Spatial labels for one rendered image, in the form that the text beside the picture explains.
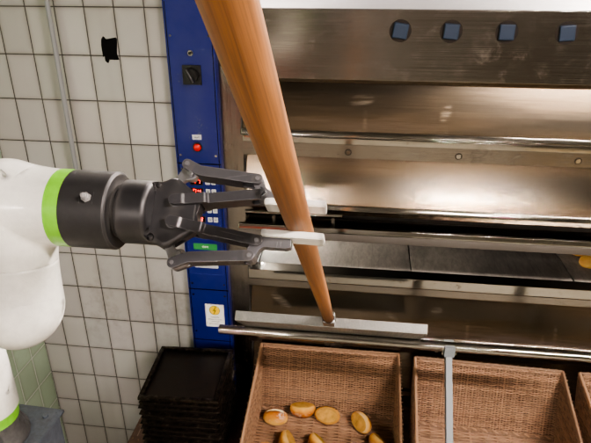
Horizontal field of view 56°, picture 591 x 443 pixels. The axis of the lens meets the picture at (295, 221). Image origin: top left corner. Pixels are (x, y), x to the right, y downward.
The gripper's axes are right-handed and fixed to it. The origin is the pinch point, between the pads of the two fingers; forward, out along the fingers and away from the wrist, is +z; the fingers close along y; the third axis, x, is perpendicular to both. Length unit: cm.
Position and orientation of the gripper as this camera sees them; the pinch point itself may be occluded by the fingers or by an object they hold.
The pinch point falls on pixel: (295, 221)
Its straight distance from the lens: 63.3
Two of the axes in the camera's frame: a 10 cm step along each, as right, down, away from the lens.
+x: -0.8, -2.8, -9.6
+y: -0.9, 9.6, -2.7
